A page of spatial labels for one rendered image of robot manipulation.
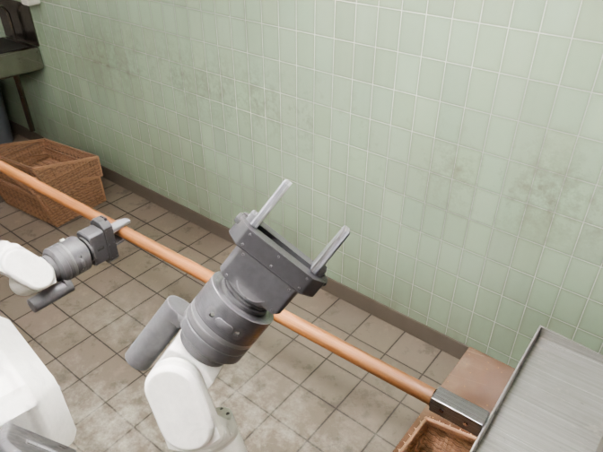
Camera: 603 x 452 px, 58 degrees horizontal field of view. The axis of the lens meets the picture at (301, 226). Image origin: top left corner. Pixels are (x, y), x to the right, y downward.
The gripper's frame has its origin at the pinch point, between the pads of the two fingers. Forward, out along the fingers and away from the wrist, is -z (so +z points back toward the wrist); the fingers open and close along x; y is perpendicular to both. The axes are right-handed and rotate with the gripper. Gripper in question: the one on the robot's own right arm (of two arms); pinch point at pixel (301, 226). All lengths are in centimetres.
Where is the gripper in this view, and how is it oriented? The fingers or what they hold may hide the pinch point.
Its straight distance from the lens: 60.5
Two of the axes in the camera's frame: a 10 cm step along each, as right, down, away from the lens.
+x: -7.8, -6.2, -0.6
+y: 1.1, -2.3, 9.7
